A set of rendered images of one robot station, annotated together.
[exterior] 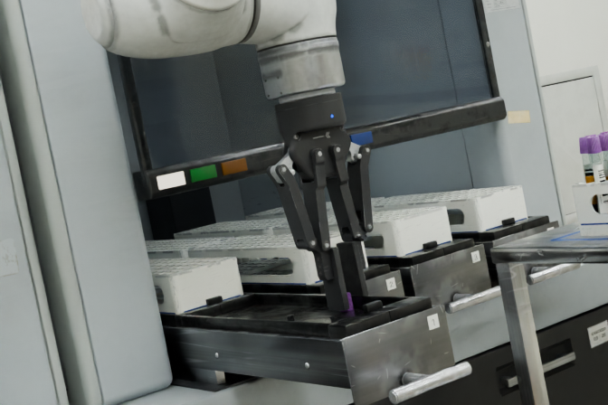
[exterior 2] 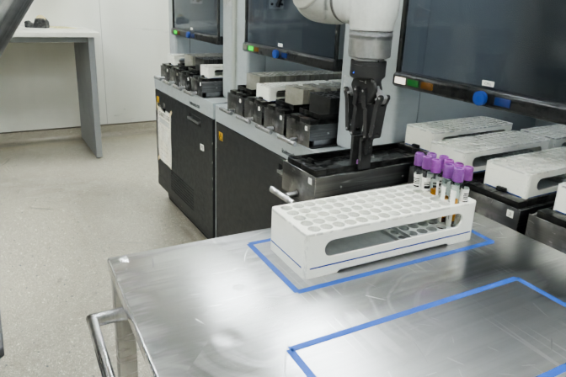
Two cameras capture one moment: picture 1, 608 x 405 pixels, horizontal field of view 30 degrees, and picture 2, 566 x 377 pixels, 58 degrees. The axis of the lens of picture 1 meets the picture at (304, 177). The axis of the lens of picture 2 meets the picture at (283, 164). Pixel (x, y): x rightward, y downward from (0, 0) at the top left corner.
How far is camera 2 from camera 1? 1.63 m
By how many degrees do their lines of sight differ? 93
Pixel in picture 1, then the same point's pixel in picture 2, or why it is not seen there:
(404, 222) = (492, 165)
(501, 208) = not seen: outside the picture
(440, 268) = (481, 201)
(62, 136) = not seen: hidden behind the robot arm
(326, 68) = (352, 47)
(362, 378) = (285, 179)
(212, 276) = (420, 135)
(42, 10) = not seen: outside the picture
